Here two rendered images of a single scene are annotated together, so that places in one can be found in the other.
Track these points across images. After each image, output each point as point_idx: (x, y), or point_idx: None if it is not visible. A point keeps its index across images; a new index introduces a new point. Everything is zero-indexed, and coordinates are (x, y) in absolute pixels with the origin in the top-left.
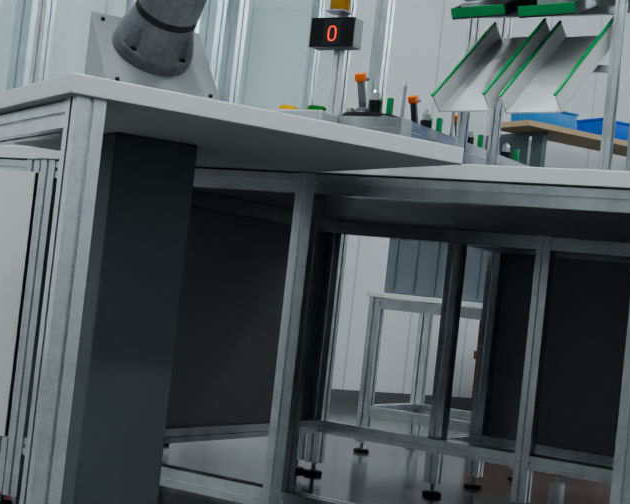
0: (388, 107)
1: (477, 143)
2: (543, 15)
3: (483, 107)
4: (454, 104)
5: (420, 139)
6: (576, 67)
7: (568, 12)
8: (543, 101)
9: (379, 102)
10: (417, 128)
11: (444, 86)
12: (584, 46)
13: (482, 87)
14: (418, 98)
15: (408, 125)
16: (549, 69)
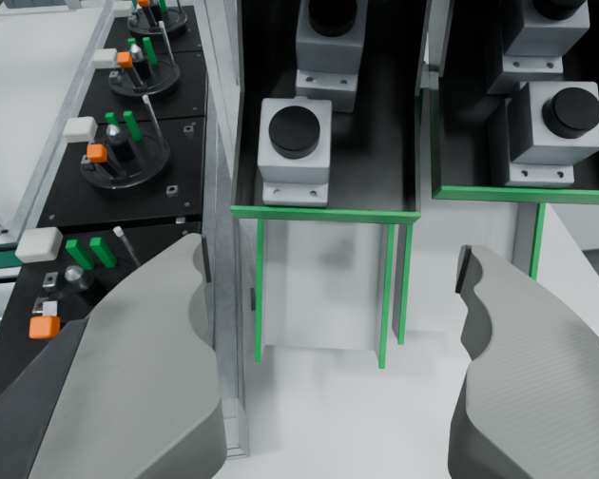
0: (102, 256)
1: (146, 51)
2: (509, 201)
3: (358, 341)
4: (287, 327)
5: (238, 364)
6: (537, 261)
7: (589, 203)
8: (458, 302)
9: (93, 284)
10: (236, 373)
11: (261, 317)
12: None
13: (321, 275)
14: (104, 147)
15: (240, 415)
16: (425, 196)
